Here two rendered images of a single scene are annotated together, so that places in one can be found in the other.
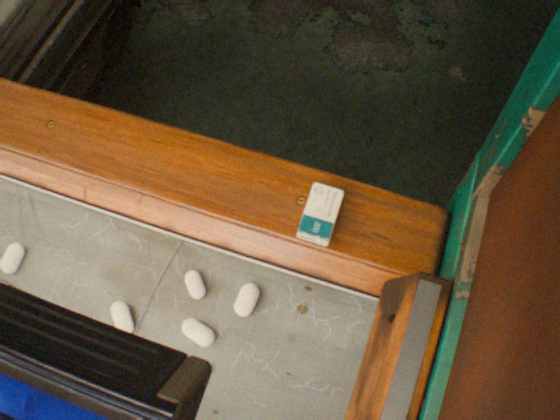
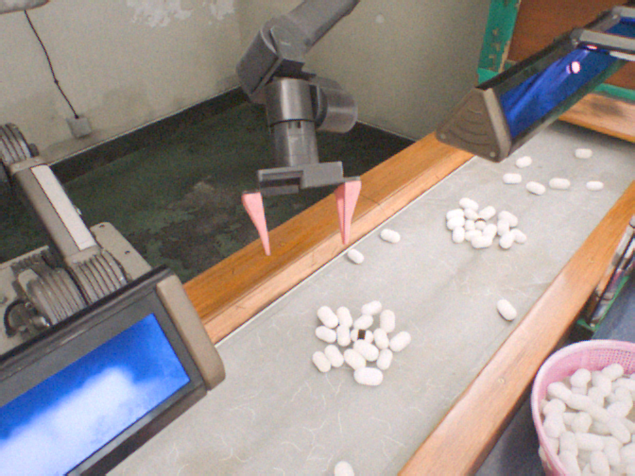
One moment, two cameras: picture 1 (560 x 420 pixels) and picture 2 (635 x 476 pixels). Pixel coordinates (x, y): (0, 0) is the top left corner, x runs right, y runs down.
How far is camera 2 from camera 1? 113 cm
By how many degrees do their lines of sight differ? 44
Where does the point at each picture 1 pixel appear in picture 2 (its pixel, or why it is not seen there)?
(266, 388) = (552, 157)
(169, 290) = (497, 168)
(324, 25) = (228, 242)
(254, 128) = not seen: hidden behind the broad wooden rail
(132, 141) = (417, 153)
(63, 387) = not seen: outside the picture
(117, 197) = (445, 166)
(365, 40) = (251, 230)
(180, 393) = not seen: outside the picture
